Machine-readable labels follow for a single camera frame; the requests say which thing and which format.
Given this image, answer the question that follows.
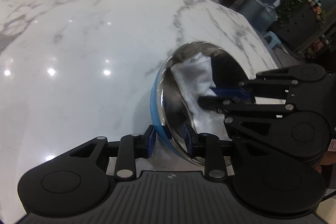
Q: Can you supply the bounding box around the blue water jug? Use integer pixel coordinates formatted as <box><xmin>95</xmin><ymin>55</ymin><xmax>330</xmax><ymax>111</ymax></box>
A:
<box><xmin>255</xmin><ymin>0</ymin><xmax>281</xmax><ymax>33</ymax></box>

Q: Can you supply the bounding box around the small teal stool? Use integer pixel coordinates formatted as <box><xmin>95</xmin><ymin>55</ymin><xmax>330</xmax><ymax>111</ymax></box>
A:
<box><xmin>263</xmin><ymin>31</ymin><xmax>282</xmax><ymax>49</ymax></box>

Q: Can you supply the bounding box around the grey trash bin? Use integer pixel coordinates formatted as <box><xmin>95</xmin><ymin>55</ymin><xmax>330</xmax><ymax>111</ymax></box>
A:
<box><xmin>236</xmin><ymin>0</ymin><xmax>266</xmax><ymax>27</ymax></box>

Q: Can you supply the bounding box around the white cloth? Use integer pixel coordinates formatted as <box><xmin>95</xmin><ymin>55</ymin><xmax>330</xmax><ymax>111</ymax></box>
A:
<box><xmin>171</xmin><ymin>53</ymin><xmax>229</xmax><ymax>140</ymax></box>

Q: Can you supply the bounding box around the blue steel bowl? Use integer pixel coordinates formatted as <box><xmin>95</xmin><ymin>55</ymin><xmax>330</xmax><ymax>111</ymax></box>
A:
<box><xmin>150</xmin><ymin>41</ymin><xmax>250</xmax><ymax>166</ymax></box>

